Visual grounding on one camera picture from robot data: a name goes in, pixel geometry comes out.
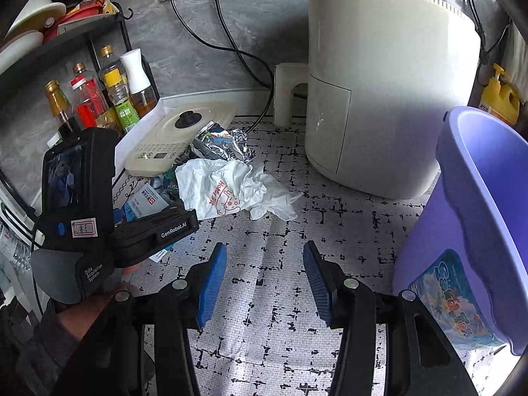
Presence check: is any blue medicine box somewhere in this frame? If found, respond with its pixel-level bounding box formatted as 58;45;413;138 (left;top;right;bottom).
123;183;176;263

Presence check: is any black power cable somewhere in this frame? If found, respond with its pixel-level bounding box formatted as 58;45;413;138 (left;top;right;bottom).
211;0;275;91
169;0;275;133

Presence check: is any black metal kitchen rack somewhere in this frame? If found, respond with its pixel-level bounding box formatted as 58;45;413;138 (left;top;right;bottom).
0;0;162;232

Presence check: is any white plastic bag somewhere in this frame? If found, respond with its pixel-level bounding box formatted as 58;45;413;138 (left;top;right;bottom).
175;159;303;222

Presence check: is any person's left forearm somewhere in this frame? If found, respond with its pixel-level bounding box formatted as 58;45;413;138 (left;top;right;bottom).
0;309;104;396

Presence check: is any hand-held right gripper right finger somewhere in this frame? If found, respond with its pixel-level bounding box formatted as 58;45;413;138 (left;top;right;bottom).
302;240;479;396

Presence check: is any person's left hand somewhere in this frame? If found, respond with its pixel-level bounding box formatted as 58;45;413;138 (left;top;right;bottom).
53;266;143;340

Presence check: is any hanging black cable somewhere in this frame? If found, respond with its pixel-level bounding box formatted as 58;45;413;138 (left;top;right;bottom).
463;0;512;69

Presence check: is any white air fryer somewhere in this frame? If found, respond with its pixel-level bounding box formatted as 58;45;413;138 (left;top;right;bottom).
274;0;484;200

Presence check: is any patterned white tablecloth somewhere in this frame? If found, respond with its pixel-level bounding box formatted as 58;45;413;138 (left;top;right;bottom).
111;117;512;396

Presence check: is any yellow detergent bottle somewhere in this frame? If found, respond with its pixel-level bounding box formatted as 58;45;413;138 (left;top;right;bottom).
480;64;521;127

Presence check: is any crumpled silver foil wrapper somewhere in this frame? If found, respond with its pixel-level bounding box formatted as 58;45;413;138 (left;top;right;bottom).
192;121;257;162

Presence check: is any gold cap clear bottle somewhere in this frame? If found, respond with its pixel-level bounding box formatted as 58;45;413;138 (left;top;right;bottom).
99;45;125;76

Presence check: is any purple plastic bucket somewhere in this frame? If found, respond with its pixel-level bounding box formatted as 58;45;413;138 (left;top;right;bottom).
392;106;528;356

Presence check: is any yellow cap green label bottle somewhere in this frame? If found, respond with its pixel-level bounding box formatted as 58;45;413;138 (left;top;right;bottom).
102;70;142;133

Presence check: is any white induction cooker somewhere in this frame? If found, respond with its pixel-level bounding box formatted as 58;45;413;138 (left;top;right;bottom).
124;100;237;176

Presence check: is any red cap oil bottle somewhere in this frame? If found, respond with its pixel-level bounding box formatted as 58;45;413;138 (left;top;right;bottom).
70;63;113;131

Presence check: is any white plate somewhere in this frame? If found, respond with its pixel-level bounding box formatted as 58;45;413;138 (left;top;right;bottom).
0;31;45;76

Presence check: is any dark soy sauce bottle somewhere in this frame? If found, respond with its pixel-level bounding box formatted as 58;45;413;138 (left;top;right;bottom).
45;80;84;138

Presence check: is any colourful crumpled wrapper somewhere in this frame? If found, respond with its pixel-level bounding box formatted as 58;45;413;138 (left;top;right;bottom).
150;172;181;199

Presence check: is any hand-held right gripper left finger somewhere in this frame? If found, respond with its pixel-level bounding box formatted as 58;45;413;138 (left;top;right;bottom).
97;243;228;396

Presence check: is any red plastic container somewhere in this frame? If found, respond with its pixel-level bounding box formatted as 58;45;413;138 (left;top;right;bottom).
43;0;107;40

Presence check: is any white top oil dispenser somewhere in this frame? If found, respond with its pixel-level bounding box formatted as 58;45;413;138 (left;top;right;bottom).
119;49;160;118

